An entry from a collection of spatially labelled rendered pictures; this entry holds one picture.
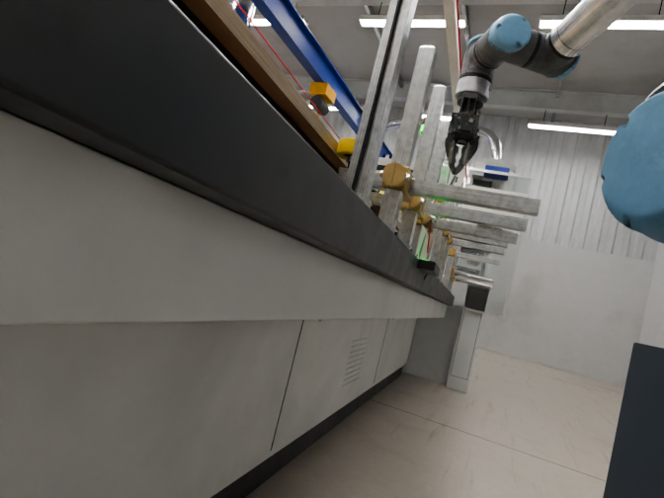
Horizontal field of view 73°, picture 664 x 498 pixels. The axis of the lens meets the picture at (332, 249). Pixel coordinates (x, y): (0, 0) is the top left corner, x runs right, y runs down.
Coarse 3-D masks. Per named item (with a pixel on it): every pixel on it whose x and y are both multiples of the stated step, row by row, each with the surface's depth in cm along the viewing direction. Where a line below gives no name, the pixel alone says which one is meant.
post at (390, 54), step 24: (408, 0) 72; (384, 24) 73; (408, 24) 73; (384, 48) 72; (384, 72) 72; (384, 96) 71; (384, 120) 72; (360, 144) 71; (360, 168) 70; (360, 192) 70
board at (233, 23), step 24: (192, 0) 55; (216, 0) 56; (216, 24) 59; (240, 24) 62; (240, 48) 65; (264, 48) 69; (264, 72) 71; (288, 96) 79; (312, 120) 90; (336, 144) 105
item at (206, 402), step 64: (256, 320) 93; (320, 320) 131; (384, 320) 229; (0, 384) 44; (64, 384) 51; (128, 384) 61; (192, 384) 76; (256, 384) 100; (320, 384) 146; (384, 384) 290; (0, 448) 46; (64, 448) 53; (128, 448) 64; (192, 448) 80; (256, 448) 107
